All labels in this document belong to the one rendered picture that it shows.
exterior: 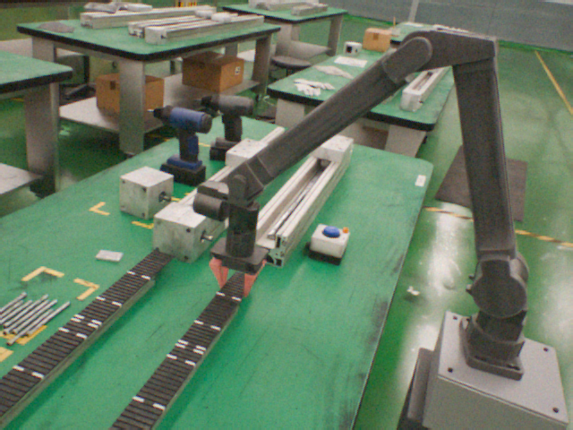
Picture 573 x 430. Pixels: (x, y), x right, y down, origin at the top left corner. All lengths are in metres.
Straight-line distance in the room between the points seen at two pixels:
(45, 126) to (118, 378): 2.15
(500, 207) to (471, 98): 0.17
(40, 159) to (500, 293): 2.55
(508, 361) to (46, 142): 2.50
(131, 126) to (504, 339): 3.06
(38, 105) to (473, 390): 2.49
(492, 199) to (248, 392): 0.50
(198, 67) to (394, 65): 4.34
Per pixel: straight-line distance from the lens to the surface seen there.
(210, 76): 5.06
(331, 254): 1.31
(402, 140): 2.94
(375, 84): 0.86
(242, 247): 1.04
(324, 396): 0.97
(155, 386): 0.91
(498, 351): 0.97
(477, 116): 0.84
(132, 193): 1.43
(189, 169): 1.62
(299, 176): 1.57
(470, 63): 0.83
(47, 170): 3.07
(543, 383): 1.00
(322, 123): 0.90
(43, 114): 2.97
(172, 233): 1.24
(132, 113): 3.67
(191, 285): 1.18
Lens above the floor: 1.44
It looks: 25 degrees down
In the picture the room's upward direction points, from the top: 9 degrees clockwise
